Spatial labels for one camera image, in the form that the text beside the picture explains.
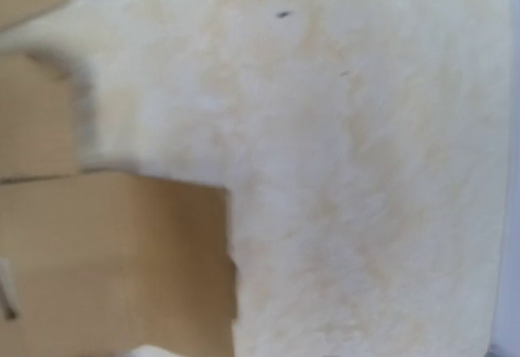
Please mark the brown cardboard box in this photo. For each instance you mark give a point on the brown cardboard box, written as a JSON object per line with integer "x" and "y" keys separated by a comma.
{"x": 114, "y": 237}

